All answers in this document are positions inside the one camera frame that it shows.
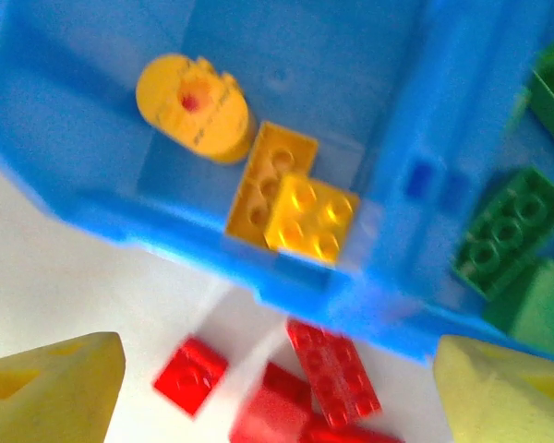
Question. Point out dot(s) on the translucent red lego brick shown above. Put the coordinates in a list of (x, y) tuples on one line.
[(268, 410)]

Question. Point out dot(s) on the long green lego brick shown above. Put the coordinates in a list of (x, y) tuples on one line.
[(508, 231)]

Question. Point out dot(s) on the orange-yellow lego brick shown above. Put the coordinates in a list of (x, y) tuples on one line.
[(270, 166)]

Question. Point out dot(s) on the small red lego brick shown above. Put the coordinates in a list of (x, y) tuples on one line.
[(191, 378)]

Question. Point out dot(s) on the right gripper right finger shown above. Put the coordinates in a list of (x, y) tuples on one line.
[(503, 406)]

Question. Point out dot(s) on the blue three-compartment plastic bin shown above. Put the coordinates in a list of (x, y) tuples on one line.
[(74, 115)]

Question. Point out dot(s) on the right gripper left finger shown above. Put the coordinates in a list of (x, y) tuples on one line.
[(41, 406)]

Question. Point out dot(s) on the light green lego brick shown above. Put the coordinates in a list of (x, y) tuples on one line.
[(545, 309)]

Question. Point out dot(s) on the round yellow lego piece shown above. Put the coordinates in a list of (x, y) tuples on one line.
[(189, 115)]

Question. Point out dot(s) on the small yellow lego brick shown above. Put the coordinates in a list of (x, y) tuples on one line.
[(311, 221)]

